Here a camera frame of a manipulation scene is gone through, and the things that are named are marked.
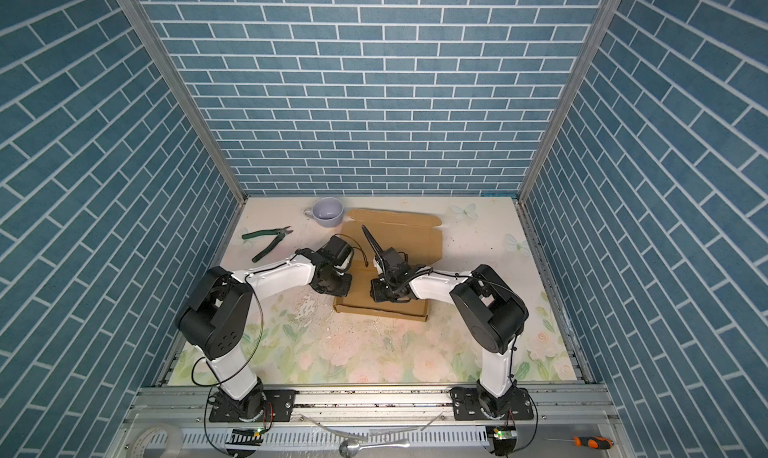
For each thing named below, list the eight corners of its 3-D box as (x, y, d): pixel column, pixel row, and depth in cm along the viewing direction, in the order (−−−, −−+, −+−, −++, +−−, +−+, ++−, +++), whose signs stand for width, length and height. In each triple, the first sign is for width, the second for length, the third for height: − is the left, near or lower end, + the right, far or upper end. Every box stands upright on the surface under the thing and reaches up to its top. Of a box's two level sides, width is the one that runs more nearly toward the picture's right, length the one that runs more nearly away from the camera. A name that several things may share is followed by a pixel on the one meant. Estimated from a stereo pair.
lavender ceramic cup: (307, 220, 115) (303, 209, 110) (328, 203, 121) (325, 192, 116) (330, 236, 110) (327, 225, 105) (352, 218, 116) (350, 206, 111)
